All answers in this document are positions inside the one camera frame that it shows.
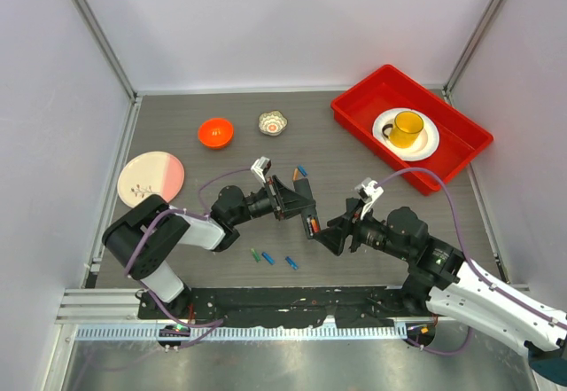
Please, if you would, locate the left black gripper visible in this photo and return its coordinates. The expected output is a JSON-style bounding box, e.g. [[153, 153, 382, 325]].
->
[[230, 176, 315, 226]]

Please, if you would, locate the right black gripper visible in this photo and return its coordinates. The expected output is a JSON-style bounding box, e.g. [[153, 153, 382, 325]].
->
[[313, 198, 411, 261]]

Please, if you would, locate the black remote control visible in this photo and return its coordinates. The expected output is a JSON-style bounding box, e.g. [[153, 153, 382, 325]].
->
[[293, 177, 320, 239]]

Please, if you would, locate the red orange battery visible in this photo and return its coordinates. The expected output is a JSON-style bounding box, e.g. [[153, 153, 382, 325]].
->
[[311, 217, 320, 233]]

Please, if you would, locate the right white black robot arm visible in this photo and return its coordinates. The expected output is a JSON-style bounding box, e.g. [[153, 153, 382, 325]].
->
[[314, 198, 566, 386]]

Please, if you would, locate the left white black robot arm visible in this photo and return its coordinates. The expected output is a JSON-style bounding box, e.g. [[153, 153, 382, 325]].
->
[[102, 176, 316, 319]]

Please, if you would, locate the blue battery near remote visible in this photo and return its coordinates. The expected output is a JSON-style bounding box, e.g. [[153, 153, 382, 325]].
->
[[297, 165, 307, 177]]

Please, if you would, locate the blue battery right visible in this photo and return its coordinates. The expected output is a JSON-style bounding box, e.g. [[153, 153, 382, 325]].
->
[[285, 256, 299, 270]]

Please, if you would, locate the blue battery middle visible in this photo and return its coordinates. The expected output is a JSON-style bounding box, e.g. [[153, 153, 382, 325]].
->
[[261, 252, 275, 265]]

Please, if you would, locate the green battery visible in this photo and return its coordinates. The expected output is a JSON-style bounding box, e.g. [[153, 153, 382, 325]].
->
[[250, 248, 261, 262]]

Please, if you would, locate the small patterned flower bowl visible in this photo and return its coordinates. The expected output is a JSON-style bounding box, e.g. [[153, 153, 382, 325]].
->
[[258, 110, 288, 137]]

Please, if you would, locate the orange bowl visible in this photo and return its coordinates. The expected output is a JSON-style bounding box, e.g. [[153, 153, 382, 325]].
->
[[198, 118, 234, 150]]

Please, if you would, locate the red plastic bin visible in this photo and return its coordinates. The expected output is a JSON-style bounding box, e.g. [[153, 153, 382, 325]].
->
[[330, 65, 493, 184]]

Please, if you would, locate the yellow glass mug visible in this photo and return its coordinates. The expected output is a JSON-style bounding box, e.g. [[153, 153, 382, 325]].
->
[[382, 111, 424, 149]]

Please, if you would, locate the white plate in bin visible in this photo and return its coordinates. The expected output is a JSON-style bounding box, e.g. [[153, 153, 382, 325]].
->
[[372, 108, 440, 161]]

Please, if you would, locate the pink white floral plate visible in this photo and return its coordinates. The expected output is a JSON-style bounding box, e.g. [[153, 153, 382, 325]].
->
[[116, 151, 185, 207]]

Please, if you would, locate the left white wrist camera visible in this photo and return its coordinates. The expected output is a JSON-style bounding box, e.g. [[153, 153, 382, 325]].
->
[[250, 156, 271, 185]]

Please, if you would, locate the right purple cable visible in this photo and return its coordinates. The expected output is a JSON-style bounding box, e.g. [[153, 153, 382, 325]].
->
[[376, 168, 567, 357]]

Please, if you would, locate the purple cable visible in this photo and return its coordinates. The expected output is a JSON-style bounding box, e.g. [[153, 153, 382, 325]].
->
[[376, 168, 567, 357], [123, 167, 253, 350]]

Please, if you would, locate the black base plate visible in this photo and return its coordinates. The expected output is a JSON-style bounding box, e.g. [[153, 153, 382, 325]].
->
[[165, 286, 438, 329]]

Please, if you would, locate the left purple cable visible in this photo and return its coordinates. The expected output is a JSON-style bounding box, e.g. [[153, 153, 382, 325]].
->
[[123, 167, 253, 350]]

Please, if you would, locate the slotted cable duct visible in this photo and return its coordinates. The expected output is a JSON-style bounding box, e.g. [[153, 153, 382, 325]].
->
[[75, 323, 407, 342]]

